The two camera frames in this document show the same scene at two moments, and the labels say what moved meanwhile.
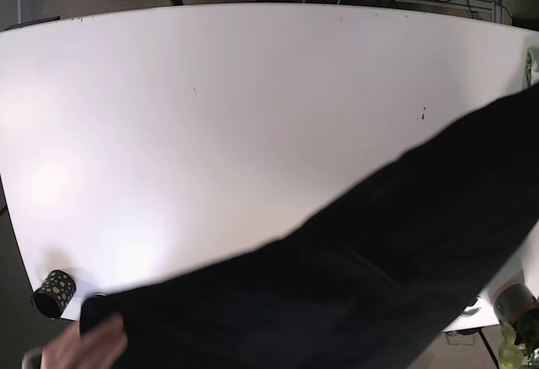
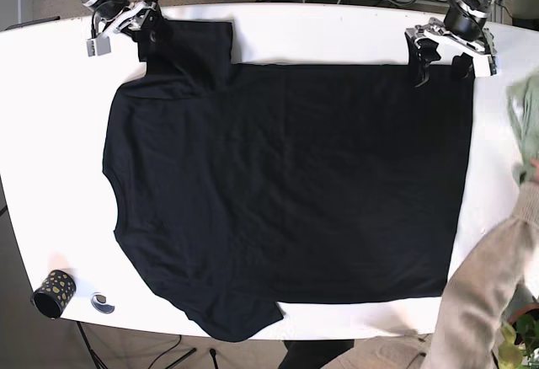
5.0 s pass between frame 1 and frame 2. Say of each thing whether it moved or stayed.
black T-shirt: moved
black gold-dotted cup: stayed
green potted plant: stayed
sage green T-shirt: moved
